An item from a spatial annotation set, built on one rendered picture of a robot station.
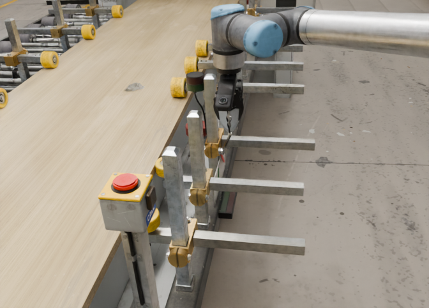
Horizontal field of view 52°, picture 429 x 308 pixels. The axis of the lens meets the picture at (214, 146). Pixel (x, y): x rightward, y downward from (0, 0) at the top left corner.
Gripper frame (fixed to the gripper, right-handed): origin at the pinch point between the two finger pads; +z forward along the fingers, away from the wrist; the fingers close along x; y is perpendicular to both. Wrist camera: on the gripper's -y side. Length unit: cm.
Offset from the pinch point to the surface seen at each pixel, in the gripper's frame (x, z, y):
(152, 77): 44, 9, 63
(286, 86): -16.4, 2.9, 41.1
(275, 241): -15.9, 13.0, -33.0
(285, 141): -17.0, 12.6, 16.2
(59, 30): 115, 4, 115
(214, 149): 6.8, 12.9, 8.8
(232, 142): 1.3, 14.0, 15.8
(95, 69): 75, 10, 71
